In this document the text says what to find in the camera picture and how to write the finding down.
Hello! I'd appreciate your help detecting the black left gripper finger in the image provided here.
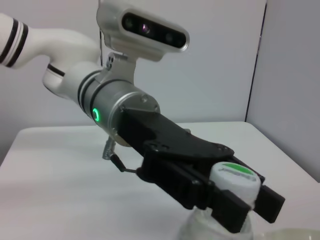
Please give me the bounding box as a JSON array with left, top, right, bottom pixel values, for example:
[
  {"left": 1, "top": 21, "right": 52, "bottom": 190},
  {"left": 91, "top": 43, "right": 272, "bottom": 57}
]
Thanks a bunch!
[{"left": 234, "top": 155, "right": 286, "bottom": 224}]

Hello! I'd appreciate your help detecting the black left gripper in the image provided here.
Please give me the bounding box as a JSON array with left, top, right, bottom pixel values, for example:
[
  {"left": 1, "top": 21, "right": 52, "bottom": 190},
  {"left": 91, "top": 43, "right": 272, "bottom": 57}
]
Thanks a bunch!
[{"left": 117, "top": 108, "right": 252, "bottom": 234}]

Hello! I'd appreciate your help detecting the clear water bottle green label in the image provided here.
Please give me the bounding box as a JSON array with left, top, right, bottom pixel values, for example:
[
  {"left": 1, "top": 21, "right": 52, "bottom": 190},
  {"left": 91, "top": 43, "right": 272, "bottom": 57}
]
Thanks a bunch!
[{"left": 174, "top": 161, "right": 266, "bottom": 240}]

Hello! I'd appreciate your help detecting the green glass fruit plate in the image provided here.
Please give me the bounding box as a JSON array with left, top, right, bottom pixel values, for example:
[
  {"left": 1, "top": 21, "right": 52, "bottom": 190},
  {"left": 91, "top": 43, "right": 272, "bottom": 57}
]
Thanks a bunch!
[{"left": 259, "top": 226, "right": 320, "bottom": 240}]

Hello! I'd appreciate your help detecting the left gripper cable with plug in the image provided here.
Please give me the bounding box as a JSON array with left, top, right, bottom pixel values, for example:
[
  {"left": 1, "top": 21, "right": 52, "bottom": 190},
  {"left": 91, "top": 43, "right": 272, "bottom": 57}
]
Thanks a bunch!
[{"left": 101, "top": 138, "right": 141, "bottom": 174}]

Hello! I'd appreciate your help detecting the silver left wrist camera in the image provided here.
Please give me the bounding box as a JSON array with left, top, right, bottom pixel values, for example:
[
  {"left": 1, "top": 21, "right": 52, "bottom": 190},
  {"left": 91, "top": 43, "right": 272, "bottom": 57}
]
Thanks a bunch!
[{"left": 96, "top": 0, "right": 191, "bottom": 85}]

